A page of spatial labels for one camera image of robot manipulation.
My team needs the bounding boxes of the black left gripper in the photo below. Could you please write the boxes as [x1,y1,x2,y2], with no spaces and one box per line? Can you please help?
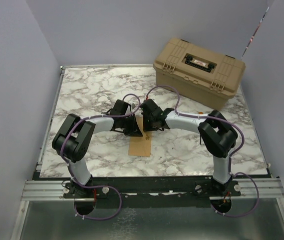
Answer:
[120,113,142,137]

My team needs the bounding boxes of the metal sheet front shelf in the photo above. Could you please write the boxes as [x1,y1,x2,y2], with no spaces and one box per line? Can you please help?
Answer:
[21,199,284,240]

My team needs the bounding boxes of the tan plastic tool case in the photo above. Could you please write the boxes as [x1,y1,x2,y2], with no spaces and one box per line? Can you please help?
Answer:
[153,38,246,111]

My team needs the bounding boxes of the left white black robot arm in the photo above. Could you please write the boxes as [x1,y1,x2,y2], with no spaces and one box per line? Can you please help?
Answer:
[52,99,142,199]

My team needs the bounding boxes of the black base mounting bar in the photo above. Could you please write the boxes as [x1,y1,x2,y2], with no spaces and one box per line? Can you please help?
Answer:
[31,174,252,208]

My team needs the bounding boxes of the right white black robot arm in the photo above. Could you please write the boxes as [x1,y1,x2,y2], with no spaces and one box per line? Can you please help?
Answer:
[140,99,238,196]

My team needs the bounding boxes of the brown paper envelope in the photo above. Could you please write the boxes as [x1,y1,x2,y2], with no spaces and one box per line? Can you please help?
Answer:
[128,116,152,157]

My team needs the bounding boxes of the aluminium table frame rail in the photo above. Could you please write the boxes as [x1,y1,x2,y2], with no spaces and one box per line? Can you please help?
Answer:
[13,65,284,240]

